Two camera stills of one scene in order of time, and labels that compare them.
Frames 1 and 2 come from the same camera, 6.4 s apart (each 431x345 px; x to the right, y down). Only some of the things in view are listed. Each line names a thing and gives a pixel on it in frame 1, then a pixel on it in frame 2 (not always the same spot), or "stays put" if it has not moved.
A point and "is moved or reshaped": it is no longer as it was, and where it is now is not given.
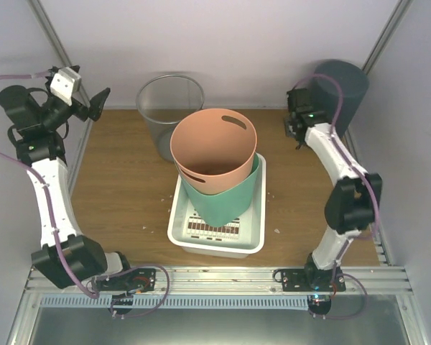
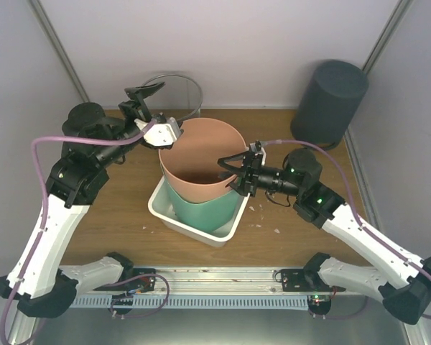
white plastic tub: (195, 236) -> (160, 204)
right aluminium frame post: (394, 20) stays put
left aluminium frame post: (55, 41) stays put
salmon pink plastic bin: (214, 150) is moved or reshaped
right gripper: (286, 127) -> (251, 165)
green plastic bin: (230, 208) is moved or reshaped
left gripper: (94, 111) -> (140, 107)
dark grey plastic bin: (355, 80) stays put
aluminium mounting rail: (236, 281) stays put
